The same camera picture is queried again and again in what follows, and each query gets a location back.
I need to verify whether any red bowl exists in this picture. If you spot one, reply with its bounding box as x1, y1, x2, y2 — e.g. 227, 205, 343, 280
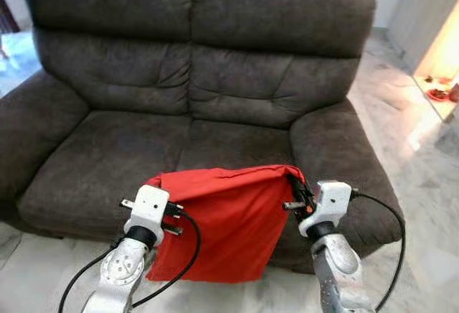
427, 88, 448, 103

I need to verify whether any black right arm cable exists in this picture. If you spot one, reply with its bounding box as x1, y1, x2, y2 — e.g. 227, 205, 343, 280
351, 191, 407, 312

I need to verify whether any light wood wall unit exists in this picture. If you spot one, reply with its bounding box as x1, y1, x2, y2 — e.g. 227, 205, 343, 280
387, 0, 459, 121

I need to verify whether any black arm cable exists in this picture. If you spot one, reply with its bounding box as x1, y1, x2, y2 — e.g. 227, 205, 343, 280
351, 191, 407, 312
59, 209, 203, 313

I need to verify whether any dark grey fabric two-seat sofa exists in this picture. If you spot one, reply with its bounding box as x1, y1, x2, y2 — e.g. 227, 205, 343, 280
0, 0, 404, 274

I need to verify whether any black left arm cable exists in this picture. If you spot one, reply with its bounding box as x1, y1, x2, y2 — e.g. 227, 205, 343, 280
59, 209, 203, 313

